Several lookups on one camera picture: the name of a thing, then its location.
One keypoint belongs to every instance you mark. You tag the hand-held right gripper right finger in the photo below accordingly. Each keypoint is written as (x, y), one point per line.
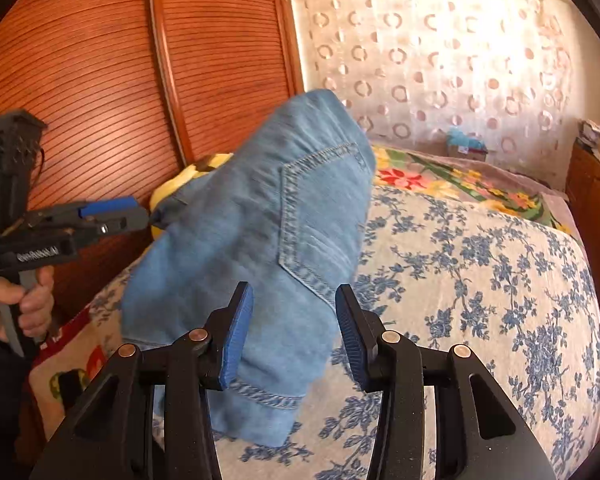
(352, 345)

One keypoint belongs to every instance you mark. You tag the blue cloth bundle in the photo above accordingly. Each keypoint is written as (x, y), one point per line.
(462, 137)

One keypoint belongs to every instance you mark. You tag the colourful floral blanket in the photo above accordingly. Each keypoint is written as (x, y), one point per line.
(455, 180)

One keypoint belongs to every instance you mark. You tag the person's left forearm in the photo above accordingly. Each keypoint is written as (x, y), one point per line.
(0, 385)

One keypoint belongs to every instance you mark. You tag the slatted wooden wardrobe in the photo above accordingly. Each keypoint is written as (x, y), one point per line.
(105, 60)

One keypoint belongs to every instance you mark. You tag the red white printed cushion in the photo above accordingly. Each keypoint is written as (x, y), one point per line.
(75, 355)

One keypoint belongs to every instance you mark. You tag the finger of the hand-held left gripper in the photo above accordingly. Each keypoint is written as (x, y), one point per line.
(125, 222)
(110, 205)

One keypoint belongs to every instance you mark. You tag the circle-patterned sheer curtain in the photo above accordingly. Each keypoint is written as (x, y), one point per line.
(455, 60)

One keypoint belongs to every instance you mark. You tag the light blue denim pants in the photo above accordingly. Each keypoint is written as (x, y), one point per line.
(255, 210)

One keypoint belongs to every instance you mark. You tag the small cardboard box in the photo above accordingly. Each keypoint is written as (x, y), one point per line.
(467, 154)

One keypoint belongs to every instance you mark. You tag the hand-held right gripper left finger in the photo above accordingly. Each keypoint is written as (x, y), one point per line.
(237, 340)

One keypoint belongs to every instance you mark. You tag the blue floral bedsheet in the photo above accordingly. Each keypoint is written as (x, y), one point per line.
(480, 310)

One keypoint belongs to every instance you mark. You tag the long wooden cabinet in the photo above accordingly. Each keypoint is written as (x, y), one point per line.
(590, 200)

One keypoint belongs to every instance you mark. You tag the stack of papers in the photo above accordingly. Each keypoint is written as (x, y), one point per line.
(595, 132)

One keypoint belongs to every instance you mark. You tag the yellow plush toy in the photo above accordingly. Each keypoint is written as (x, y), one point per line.
(167, 195)

